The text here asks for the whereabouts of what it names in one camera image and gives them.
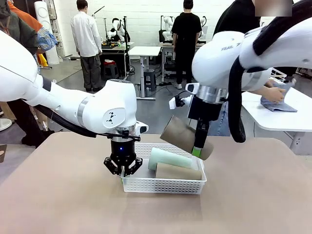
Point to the brown paper cup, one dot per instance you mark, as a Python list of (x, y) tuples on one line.
[(179, 136), (178, 173)]

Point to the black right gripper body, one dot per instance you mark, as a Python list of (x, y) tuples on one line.
[(204, 109)]

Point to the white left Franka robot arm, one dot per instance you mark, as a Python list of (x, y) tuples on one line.
[(109, 104)]

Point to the grey background work desk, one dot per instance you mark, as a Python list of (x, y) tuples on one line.
[(117, 48)]

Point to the person in dark green jacket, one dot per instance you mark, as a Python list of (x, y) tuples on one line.
[(17, 31)]

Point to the white background work desk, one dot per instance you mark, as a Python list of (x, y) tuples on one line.
[(168, 48)]

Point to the person in black sweater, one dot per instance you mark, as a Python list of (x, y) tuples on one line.
[(239, 14)]

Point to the person's right forearm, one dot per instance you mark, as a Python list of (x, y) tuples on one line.
[(260, 92)]

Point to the person's left hand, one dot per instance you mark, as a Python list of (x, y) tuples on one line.
[(292, 81)]

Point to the mint green cup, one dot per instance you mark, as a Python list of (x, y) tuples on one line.
[(168, 158)]

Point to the brown flat board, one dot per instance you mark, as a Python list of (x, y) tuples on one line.
[(3, 153)]

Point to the person's right hand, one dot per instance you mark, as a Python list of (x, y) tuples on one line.
[(275, 95)]

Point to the white perforated plastic basket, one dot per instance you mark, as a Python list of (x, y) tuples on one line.
[(165, 187)]

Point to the person in white shirt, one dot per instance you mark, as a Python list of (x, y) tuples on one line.
[(85, 34)]

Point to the blue grey cloth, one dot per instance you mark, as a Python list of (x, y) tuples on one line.
[(280, 107)]

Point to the red topped stool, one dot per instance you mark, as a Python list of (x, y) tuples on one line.
[(111, 68)]

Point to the person in black t-shirt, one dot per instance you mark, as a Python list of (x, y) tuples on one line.
[(186, 31)]

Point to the white standing desk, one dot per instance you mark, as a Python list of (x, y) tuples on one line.
[(145, 51)]

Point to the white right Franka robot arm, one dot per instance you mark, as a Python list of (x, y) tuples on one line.
[(214, 63)]

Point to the white round stand base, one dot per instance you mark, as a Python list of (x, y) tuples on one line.
[(5, 124)]

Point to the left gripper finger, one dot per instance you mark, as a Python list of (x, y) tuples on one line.
[(112, 167), (133, 168)]

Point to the white tower fan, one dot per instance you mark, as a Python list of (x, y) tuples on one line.
[(46, 24)]

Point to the person in orange patterned clothes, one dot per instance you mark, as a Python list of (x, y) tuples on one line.
[(45, 39)]

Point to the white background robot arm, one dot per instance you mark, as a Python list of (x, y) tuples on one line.
[(117, 28), (168, 24)]

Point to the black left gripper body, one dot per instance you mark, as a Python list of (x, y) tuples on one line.
[(123, 152)]

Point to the grey plastic stool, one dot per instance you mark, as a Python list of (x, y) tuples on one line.
[(149, 79)]

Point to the white side table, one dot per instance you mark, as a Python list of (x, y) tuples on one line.
[(280, 119)]

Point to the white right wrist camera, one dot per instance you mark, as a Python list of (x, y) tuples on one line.
[(173, 103)]

